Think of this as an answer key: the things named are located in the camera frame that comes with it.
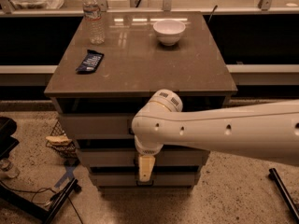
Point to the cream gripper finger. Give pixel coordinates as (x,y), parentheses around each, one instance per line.
(146,164)

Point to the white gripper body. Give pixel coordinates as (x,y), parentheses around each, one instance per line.
(148,149)

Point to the grey drawer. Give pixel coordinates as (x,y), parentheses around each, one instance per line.
(119,157)
(97,126)
(114,180)

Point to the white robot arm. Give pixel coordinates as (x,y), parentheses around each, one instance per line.
(268,132)

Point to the grey drawer cabinet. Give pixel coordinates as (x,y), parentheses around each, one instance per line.
(135,66)

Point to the blue tape cross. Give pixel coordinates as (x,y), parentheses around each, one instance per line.
(69,174)

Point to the sponge in basket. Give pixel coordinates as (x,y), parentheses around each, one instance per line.
(60,140)

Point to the blue snack bar wrapper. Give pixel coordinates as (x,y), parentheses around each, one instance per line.
(91,62)

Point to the black stand leg left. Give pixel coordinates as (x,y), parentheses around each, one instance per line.
(45,216)

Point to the white ceramic bowl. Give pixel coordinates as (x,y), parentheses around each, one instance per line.
(169,32)

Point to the small bottle on floor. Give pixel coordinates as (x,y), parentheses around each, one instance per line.
(10,170)

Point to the black chair base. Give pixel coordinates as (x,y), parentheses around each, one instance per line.
(7,128)

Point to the clear plastic water bottle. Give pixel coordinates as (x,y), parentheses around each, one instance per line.
(94,21)

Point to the black bar right floor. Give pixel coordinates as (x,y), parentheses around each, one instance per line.
(293,207)

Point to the black wire basket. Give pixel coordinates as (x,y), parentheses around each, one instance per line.
(64,151)

